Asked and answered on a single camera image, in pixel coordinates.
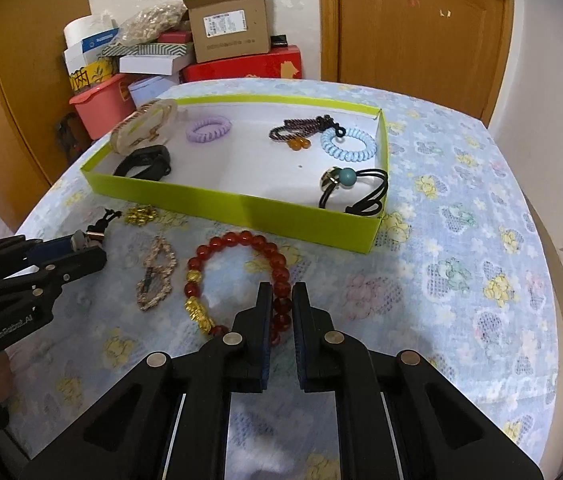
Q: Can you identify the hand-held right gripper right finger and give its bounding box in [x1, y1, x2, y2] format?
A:
[291, 281, 545, 480]

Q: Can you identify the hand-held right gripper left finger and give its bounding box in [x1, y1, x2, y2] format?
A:
[20, 281, 275, 480]

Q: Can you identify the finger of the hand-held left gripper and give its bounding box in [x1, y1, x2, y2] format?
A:
[0, 245, 108, 307]
[0, 233, 86, 272]

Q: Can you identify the red bead bracelet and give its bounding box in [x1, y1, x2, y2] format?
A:
[182, 230, 293, 347]

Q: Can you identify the black band bracelet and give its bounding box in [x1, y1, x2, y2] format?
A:
[112, 144, 173, 181]

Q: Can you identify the lime green shallow box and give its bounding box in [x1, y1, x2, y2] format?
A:
[80, 92, 391, 255]

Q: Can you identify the purple coil hair tie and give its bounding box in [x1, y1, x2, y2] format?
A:
[186, 115, 233, 143]

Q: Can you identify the black hair tie teal bead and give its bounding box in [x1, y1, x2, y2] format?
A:
[317, 165, 390, 216]

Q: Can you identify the light blue coil hair tie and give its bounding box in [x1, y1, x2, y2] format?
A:
[320, 127, 379, 163]

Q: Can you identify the brown braided bracelet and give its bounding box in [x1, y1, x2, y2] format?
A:
[268, 114, 345, 152]

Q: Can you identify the gold flower charm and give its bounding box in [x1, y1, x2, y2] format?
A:
[126, 203, 158, 226]

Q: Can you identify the rhinestone brooch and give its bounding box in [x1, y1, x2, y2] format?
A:
[135, 235, 178, 312]

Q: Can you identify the brown bag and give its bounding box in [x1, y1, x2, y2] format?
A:
[56, 109, 95, 154]

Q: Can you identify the pink plastic bin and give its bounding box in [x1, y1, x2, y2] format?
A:
[68, 73, 138, 140]

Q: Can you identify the wooden wardrobe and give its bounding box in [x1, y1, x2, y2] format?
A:
[0, 0, 93, 231]

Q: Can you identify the yellow patterned box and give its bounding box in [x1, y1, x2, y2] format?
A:
[68, 57, 115, 95]

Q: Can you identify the light blue container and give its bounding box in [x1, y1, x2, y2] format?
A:
[127, 77, 180, 109]

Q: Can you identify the white box blue label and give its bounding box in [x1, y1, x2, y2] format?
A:
[64, 29, 123, 74]

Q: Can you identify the white flat box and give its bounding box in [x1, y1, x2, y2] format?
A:
[118, 53, 195, 75]

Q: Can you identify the green striped flat box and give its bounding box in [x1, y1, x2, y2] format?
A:
[101, 42, 195, 57]

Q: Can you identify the white paper roll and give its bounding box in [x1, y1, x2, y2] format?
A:
[64, 15, 118, 51]

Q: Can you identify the clear bag of shells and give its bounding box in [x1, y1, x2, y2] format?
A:
[116, 2, 189, 46]

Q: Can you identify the large red gift box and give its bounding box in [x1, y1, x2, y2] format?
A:
[181, 43, 303, 84]

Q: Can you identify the open cardboard box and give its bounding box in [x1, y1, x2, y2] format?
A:
[182, 0, 271, 64]

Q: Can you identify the wooden door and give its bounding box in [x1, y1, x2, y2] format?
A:
[317, 0, 515, 126]

